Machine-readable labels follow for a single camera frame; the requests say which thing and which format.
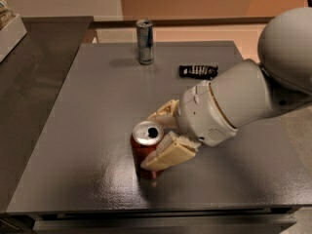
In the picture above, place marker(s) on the silver blue energy drink can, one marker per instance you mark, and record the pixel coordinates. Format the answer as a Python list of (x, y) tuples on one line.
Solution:
[(144, 35)]

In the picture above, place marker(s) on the white box on counter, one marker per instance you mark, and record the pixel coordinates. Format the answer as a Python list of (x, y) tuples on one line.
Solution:
[(10, 35)]

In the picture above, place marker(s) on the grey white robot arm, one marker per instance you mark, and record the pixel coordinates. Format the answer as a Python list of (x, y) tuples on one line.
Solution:
[(280, 82)]

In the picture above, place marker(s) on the dark side counter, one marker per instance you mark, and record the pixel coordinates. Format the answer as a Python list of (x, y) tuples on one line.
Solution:
[(31, 76)]

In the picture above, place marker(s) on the red coke can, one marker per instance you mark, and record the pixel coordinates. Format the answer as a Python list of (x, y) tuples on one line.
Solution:
[(144, 139)]

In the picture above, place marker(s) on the black rxbar chocolate bar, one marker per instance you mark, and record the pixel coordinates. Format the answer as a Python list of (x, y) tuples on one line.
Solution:
[(204, 72)]

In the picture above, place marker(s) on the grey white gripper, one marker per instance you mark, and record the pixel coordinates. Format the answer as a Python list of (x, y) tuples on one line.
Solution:
[(201, 114)]

